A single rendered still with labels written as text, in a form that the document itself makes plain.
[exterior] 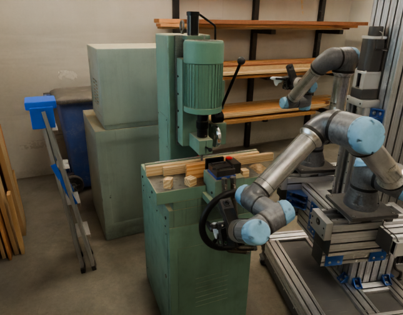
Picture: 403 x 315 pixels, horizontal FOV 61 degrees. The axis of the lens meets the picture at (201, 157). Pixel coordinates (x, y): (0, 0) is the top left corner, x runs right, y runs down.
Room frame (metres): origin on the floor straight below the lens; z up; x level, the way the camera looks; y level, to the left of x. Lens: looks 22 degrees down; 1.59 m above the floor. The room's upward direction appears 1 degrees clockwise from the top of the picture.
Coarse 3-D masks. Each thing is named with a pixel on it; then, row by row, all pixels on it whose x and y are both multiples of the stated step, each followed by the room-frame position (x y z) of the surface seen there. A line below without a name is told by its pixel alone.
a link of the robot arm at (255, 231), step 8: (256, 216) 0.91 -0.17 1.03; (240, 224) 0.91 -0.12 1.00; (248, 224) 0.87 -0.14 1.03; (256, 224) 0.86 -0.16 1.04; (264, 224) 0.87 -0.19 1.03; (240, 232) 0.88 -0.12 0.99; (248, 232) 0.85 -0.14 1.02; (256, 232) 0.85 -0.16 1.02; (264, 232) 0.85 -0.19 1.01; (240, 240) 0.89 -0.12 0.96; (248, 240) 0.85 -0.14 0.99; (256, 240) 0.84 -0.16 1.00; (264, 240) 0.84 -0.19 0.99
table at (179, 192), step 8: (248, 168) 1.58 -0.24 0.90; (152, 176) 1.47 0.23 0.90; (160, 176) 1.47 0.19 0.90; (168, 176) 1.47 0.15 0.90; (176, 176) 1.47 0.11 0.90; (184, 176) 1.47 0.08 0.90; (256, 176) 1.49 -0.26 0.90; (152, 184) 1.38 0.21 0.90; (160, 184) 1.38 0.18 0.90; (176, 184) 1.39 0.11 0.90; (200, 184) 1.39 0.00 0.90; (248, 184) 1.47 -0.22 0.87; (152, 192) 1.36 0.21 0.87; (160, 192) 1.31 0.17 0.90; (168, 192) 1.32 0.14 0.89; (176, 192) 1.33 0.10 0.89; (184, 192) 1.35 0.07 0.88; (192, 192) 1.36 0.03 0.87; (200, 192) 1.38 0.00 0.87; (160, 200) 1.31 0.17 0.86; (168, 200) 1.32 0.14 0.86; (176, 200) 1.33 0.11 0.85; (184, 200) 1.35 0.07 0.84; (208, 200) 1.31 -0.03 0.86
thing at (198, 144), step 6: (192, 132) 1.62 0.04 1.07; (192, 138) 1.57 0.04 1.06; (198, 138) 1.53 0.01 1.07; (204, 138) 1.54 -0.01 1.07; (210, 138) 1.54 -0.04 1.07; (192, 144) 1.57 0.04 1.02; (198, 144) 1.50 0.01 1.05; (204, 144) 1.51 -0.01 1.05; (210, 144) 1.52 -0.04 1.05; (198, 150) 1.50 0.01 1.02; (204, 150) 1.51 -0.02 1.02
